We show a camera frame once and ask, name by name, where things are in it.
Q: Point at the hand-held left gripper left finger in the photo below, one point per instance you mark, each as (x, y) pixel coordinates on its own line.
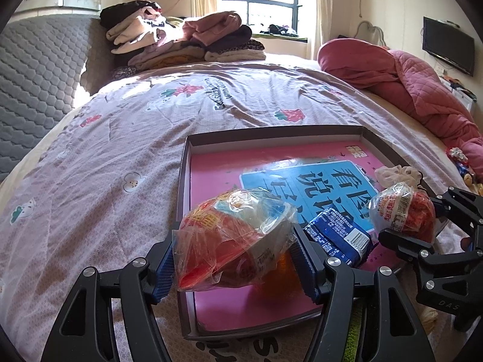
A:
(164, 271)

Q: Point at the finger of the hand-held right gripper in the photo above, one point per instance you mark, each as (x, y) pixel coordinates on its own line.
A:
(464, 207)
(403, 247)

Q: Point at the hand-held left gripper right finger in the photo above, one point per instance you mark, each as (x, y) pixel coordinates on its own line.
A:
(305, 267)

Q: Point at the blue snack packet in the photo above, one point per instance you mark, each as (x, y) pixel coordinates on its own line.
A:
(336, 230)

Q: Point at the shallow grey cardboard box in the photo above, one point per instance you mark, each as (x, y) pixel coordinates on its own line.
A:
(183, 196)

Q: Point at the person's right hand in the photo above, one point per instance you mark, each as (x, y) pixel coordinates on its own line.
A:
(466, 243)

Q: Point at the small yellow item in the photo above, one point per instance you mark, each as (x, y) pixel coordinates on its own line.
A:
(476, 186)

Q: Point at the small colourful toy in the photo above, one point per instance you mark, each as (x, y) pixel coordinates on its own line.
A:
(458, 160)

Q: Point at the crumpled clear plastic bag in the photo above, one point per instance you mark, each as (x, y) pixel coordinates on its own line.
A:
(396, 175)

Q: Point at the white cabinet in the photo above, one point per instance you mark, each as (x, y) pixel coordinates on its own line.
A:
(458, 88)

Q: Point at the pink book with blue label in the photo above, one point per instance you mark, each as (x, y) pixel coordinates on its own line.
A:
(226, 166)

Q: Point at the pink quilted blanket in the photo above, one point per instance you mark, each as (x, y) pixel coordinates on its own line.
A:
(407, 79)

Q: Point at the strawberry printed bedsheet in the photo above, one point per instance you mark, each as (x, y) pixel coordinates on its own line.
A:
(113, 139)

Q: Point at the black flat television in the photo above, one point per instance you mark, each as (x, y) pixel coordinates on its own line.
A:
(449, 45)

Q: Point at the grey quilted headboard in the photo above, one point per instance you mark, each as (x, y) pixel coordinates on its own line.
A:
(34, 83)

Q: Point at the dark item on windowsill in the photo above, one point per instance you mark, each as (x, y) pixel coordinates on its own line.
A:
(281, 30)

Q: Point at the beige and black clothes stack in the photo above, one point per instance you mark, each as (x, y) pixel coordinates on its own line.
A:
(139, 30)

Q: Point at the pink and dark clothes stack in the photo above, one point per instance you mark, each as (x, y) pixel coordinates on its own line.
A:
(226, 30)

